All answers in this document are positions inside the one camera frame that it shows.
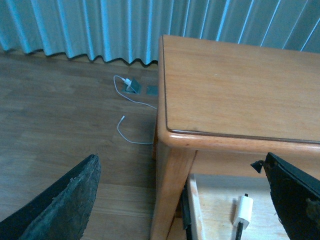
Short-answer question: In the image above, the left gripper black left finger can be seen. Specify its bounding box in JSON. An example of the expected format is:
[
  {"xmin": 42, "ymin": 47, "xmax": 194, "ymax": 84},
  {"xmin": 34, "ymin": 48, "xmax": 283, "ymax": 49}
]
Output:
[{"xmin": 0, "ymin": 154, "xmax": 101, "ymax": 240}]

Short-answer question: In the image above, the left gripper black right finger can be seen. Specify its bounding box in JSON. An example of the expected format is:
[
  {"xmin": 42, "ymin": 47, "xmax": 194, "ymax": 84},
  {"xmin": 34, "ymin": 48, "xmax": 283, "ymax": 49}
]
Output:
[{"xmin": 250, "ymin": 152, "xmax": 320, "ymax": 240}]

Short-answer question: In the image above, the white charger plug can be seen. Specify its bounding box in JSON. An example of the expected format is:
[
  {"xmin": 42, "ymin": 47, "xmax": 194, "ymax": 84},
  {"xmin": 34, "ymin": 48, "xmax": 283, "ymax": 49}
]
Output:
[{"xmin": 232, "ymin": 193, "xmax": 254, "ymax": 230}]

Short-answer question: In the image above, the black charger cable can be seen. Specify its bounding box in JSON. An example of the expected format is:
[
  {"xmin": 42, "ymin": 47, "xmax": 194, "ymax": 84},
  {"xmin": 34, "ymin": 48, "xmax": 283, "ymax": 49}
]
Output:
[{"xmin": 234, "ymin": 221, "xmax": 244, "ymax": 240}]

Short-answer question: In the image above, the wooden drawer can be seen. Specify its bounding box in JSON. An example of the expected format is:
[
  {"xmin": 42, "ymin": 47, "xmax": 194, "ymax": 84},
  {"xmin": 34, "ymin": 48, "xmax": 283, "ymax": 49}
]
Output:
[{"xmin": 186, "ymin": 174, "xmax": 289, "ymax": 240}]

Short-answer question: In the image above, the light wooden nightstand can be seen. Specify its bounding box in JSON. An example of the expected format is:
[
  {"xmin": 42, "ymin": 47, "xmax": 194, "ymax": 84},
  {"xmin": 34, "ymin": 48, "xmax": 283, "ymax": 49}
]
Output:
[{"xmin": 150, "ymin": 35, "xmax": 320, "ymax": 240}]

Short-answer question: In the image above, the open metal floor socket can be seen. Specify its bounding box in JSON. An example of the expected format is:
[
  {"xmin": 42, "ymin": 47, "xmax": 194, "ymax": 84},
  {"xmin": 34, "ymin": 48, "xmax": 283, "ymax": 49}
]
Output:
[{"xmin": 122, "ymin": 78, "xmax": 142, "ymax": 95}]

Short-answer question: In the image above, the white floor plug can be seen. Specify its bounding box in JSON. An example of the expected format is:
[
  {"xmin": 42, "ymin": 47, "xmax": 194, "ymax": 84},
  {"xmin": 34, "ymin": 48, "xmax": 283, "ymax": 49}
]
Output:
[{"xmin": 122, "ymin": 78, "xmax": 132, "ymax": 86}]

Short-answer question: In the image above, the closed metal floor socket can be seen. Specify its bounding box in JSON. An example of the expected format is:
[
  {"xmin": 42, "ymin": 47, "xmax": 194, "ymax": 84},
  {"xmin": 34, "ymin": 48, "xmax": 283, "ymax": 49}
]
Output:
[{"xmin": 146, "ymin": 85, "xmax": 159, "ymax": 96}]

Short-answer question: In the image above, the light blue curtain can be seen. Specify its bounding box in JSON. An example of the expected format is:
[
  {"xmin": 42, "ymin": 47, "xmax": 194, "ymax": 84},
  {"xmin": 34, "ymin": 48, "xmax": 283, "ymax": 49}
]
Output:
[{"xmin": 0, "ymin": 0, "xmax": 320, "ymax": 64}]

